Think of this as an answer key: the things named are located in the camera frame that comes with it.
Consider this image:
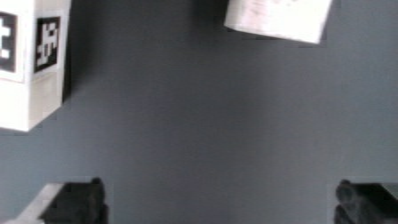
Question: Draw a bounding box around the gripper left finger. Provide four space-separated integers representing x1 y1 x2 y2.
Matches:
39 178 108 224

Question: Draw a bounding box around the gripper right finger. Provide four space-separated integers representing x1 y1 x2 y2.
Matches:
334 180 398 224

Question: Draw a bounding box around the white table leg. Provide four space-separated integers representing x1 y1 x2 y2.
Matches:
224 0 332 44
0 0 73 132

